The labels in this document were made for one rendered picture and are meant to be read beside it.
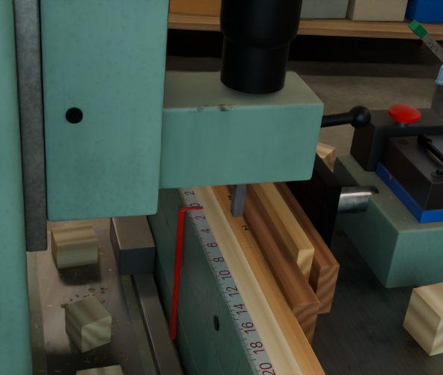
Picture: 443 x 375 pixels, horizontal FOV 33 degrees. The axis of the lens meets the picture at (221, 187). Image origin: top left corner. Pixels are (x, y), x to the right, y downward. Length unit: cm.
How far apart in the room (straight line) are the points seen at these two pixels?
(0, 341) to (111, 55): 21
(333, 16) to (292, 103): 309
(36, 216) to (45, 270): 30
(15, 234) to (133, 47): 14
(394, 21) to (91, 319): 318
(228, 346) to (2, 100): 23
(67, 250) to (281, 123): 33
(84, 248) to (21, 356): 28
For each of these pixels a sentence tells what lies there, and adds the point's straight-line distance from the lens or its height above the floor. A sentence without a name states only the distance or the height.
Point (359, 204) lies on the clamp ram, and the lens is 68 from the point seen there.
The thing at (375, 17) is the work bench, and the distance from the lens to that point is 371.
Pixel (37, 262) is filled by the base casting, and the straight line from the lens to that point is 83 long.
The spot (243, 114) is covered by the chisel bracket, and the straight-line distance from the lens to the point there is 56.
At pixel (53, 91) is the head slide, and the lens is 48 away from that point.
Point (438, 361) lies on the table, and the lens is 62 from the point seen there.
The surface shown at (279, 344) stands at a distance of 52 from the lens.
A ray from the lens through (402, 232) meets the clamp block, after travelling 65.
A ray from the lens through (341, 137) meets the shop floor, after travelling 304.
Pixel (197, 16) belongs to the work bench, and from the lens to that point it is 346.
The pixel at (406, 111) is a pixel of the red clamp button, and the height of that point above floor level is 103.
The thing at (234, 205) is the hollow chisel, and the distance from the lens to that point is 63.
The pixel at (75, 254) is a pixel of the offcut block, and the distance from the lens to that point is 81.
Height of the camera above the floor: 129
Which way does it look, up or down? 30 degrees down
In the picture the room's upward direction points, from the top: 6 degrees clockwise
